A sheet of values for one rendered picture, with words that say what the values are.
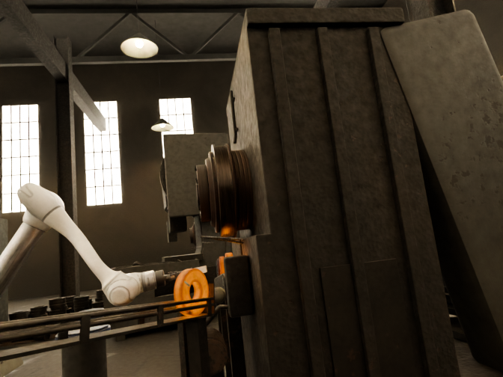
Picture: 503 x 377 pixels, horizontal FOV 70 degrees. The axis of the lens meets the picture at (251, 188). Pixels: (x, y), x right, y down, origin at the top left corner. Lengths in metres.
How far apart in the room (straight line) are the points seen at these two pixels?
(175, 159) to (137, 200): 7.65
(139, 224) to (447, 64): 10.89
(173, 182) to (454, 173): 3.36
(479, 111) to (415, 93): 0.29
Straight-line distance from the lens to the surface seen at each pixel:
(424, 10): 4.74
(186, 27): 12.16
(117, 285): 1.56
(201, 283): 1.29
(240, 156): 1.67
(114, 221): 12.08
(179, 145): 4.51
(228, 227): 1.64
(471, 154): 1.70
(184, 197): 4.37
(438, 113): 1.67
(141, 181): 12.11
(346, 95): 1.52
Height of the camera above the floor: 0.84
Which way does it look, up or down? 9 degrees up
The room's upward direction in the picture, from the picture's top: 6 degrees counter-clockwise
